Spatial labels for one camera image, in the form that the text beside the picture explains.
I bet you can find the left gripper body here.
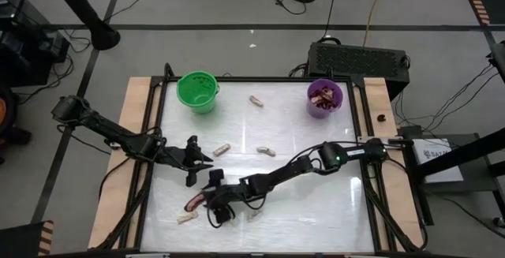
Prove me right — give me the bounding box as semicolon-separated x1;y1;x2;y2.
167;135;199;188

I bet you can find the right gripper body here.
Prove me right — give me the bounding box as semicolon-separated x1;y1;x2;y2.
208;169;248;225

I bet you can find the green plastic bucket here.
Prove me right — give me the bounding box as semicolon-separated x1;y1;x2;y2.
175;70;221;115

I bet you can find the purple plastic bucket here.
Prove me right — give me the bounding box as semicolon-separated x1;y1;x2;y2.
306;78;344;119

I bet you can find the black perforated computer tower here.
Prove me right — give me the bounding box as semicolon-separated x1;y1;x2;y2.
306;41;411;102

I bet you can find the orange and black object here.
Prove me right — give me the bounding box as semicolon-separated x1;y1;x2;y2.
0;86;33;166

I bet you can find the black pole with round base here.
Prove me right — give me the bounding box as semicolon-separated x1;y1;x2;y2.
42;0;122;52

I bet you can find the black equipment rack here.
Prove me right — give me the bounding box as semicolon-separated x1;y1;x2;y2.
0;0;71;88

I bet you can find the white printed paper sheet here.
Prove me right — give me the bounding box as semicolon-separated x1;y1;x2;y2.
411;137;465;184

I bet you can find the black device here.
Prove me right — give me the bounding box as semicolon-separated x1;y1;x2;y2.
487;39;505;85

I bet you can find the black metal table frame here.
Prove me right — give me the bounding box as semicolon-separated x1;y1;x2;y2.
94;62;429;253

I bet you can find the long black cable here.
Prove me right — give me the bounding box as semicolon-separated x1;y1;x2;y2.
322;0;340;43

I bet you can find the long yellow cable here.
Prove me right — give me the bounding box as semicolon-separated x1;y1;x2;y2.
361;0;390;48

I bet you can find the black stand with base plate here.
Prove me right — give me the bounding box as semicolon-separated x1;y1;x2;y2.
400;125;505;227

